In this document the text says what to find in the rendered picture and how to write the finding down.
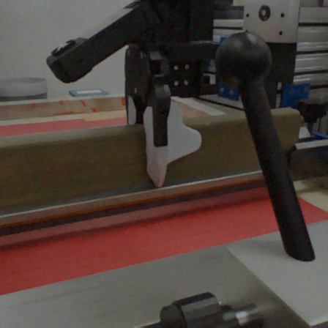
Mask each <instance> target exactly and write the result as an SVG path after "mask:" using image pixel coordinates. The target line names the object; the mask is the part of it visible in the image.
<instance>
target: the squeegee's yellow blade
mask: <svg viewBox="0 0 328 328"><path fill-rule="evenodd" d="M261 180H264V178H263V179H255V180H251V181H247V182H240V183H235V184H228V185H224V186H219V187H212V188H208V189H204V190H196V191H192V192H188V193H199V192H204V191H207V190H215V189H219V188H224V187H230V186H234V185H242V184H247V183H251V182H257V181H261ZM188 193H177V194H173V195H165V196H161V197H156V198H150V199H146V200H141V201H134V202H130V203H125V204H118V205H114V206H107V207H102V208H98V209H91V210H86V211H82V212H75V213H71V214H67V215H59V216H51V217H44V218H40V219H36V220H29V221H24V222H20V223H13V224H8V225H1V226H0V228H6V227H10V226H18V225H22V224H26V223H33V222H37V221H41V220H49V219H53V218H57V217H64V216H73V215H79V214H83V213H87V212H95V211H99V210H103V209H110V208H115V207H119V206H126V205H130V204H137V203H142V202H146V201H153V200H157V199H161V198H169V197H173V196H178V195H184V194H188Z"/></svg>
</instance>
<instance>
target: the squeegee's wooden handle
mask: <svg viewBox="0 0 328 328"><path fill-rule="evenodd" d="M271 111H272V115H273V117H274V120H275V126H276V129H277V133H278V135H279V139H280V142H281V144H282V147H283V151H284V154H285V157H286V161H287V155H288V150H289V149H290V148H291V147H292V146H293V145H294V144H297V143H298V140H299V127H300V121H301V117H300V113H299V111H297V110H294V109H292V108H278V109H272V110H271ZM182 123H183V125H184V126H185V127H189V128H190V129H193V130H196V131H198V132H199V133H200V135H201V145H200V147H199V149H198V150H196V151H195V152H192V153H190V154H187V155H185V156H184V157H180V158H179V159H178V160H175V161H173V162H171V163H169V164H167V166H166V172H165V179H164V182H163V183H167V182H175V181H179V180H184V179H192V178H196V177H201V176H208V175H213V174H221V173H226V172H231V171H238V170H242V169H247V168H255V167H260V164H259V161H258V157H257V154H256V150H255V147H254V142H253V138H252V135H251V132H250V128H249V125H248V122H247V117H246V115H245V113H233V114H226V115H219V116H200V117H193V118H186V119H182ZM150 185H154V183H153V181H152V180H151V179H150V176H149V175H148V173H147V155H146V131H145V128H144V123H140V124H128V125H122V126H115V127H101V128H95V129H88V130H76V131H69V132H62V133H49V134H43V135H30V136H23V137H17V138H5V139H0V211H3V210H8V209H15V208H20V207H25V206H32V205H36V204H44V203H49V202H53V201H61V200H66V199H71V198H78V197H83V196H87V195H95V194H99V193H112V192H116V191H121V190H129V189H133V188H137V187H145V186H150Z"/></svg>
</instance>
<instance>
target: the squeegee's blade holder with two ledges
mask: <svg viewBox="0 0 328 328"><path fill-rule="evenodd" d="M263 178H264V177H263V174H262V171H261V167H255V168H247V169H242V170H238V171H231V172H226V173H221V174H213V175H208V176H201V177H196V178H192V179H184V180H179V181H175V182H167V183H163V186H162V187H155V185H150V186H145V187H137V188H133V189H129V190H121V191H116V192H112V193H99V194H95V195H87V196H83V197H78V198H71V199H66V200H61V201H53V202H49V203H44V204H36V205H32V206H25V207H20V208H15V209H8V210H3V211H0V226H5V225H8V224H13V223H20V222H24V221H29V220H36V219H40V218H44V217H51V216H59V215H67V214H71V213H75V212H82V211H86V210H91V209H98V208H102V207H107V206H114V205H118V204H125V203H130V202H134V201H141V200H146V199H150V198H156V197H161V196H165V195H173V194H177V193H188V192H192V191H196V190H204V189H208V188H212V187H219V186H224V185H231V184H235V183H240V182H247V181H251V180H255V179H263Z"/></svg>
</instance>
